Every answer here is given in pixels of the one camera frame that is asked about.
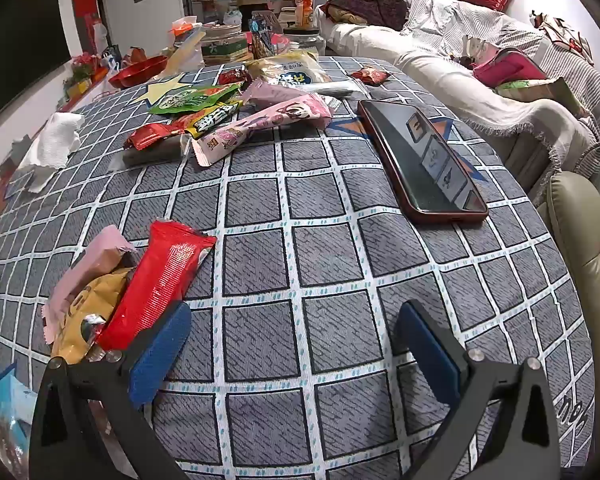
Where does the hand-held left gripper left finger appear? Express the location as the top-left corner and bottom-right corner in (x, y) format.
(29, 302), (193, 480)

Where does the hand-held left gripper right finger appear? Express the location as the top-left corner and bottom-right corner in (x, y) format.
(397, 300), (563, 480)

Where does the bright red snack packet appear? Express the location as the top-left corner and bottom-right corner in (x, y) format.
(97, 220), (218, 353)

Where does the pale pink snack packet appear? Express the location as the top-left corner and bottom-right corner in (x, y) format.
(42, 225), (138, 343)

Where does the golden brown snack packet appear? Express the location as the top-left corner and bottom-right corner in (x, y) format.
(52, 267), (133, 363)

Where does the grey checked tablecloth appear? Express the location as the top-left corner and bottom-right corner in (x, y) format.
(0, 55), (596, 480)

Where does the beige leather sofa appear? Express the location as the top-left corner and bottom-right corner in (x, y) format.
(495, 135), (600, 466)

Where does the smartphone in red case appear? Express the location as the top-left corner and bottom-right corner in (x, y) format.
(357, 99), (490, 225)

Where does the clear-wrapped dark snack bar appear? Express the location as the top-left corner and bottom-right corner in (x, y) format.
(112, 137), (201, 168)

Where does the long dark red snack packet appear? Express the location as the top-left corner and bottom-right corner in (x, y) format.
(125, 115), (201, 151)

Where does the white paper tissue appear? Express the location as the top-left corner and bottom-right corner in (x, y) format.
(17, 112), (86, 193)

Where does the yellow and black snack packet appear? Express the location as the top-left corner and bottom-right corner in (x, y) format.
(182, 100), (243, 138)

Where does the long pink cartoon snack packet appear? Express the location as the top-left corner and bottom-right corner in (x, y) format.
(191, 95), (333, 168)

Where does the green snack packet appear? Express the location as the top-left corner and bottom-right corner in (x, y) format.
(149, 84), (243, 115)

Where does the brown paper bag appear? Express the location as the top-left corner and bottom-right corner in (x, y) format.
(495, 77), (588, 118)

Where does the clear plastic packet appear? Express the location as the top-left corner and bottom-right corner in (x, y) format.
(300, 80), (366, 98)

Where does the red bowl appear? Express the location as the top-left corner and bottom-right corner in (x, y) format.
(108, 55), (168, 88)

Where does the small red patterned snack packet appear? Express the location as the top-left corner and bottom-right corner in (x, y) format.
(350, 67), (392, 85)

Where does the plain pink snack packet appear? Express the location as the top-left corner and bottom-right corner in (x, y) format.
(242, 79), (331, 111)

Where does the small dark red snack packet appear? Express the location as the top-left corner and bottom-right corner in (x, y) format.
(219, 69), (253, 86)

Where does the pink bag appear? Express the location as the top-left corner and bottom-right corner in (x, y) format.
(472, 47), (548, 88)

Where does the red flower decoration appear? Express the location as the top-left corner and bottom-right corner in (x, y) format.
(70, 52), (106, 86)

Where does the sofa with white cover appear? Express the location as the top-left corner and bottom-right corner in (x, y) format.
(315, 0), (600, 186)

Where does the green and white box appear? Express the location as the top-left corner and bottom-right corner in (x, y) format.
(200, 30), (251, 65)

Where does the beige snack bag blue print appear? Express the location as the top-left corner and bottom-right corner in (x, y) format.
(244, 51), (333, 87)

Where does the dark printed snack bag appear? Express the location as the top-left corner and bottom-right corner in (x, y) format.
(252, 15), (281, 58)

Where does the glass jar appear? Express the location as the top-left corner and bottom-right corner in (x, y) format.
(282, 26), (326, 56)

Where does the red and white printed cloth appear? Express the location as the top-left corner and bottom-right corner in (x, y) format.
(530, 10), (596, 63)

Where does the black television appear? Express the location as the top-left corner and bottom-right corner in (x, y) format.
(0, 0), (76, 131)

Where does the dark red clothing pile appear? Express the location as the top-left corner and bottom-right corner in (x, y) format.
(325, 0), (408, 31)

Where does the orange juice bottle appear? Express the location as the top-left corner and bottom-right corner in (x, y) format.
(294, 0), (317, 28)

